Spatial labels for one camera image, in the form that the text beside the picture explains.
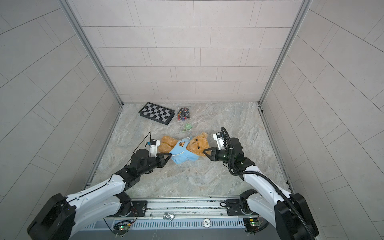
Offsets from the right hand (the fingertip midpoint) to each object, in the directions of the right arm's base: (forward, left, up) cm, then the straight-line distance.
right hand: (204, 153), depth 77 cm
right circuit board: (-30, -20, -14) cm, 39 cm away
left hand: (+2, +16, -3) cm, 16 cm away
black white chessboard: (+37, +31, -6) cm, 48 cm away
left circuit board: (-27, +37, -8) cm, 47 cm away
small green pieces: (+26, +9, -11) cm, 30 cm away
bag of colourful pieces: (+36, +12, -8) cm, 39 cm away
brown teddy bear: (+3, +3, +4) cm, 6 cm away
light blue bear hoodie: (+1, +13, 0) cm, 13 cm away
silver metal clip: (-25, +18, -10) cm, 33 cm away
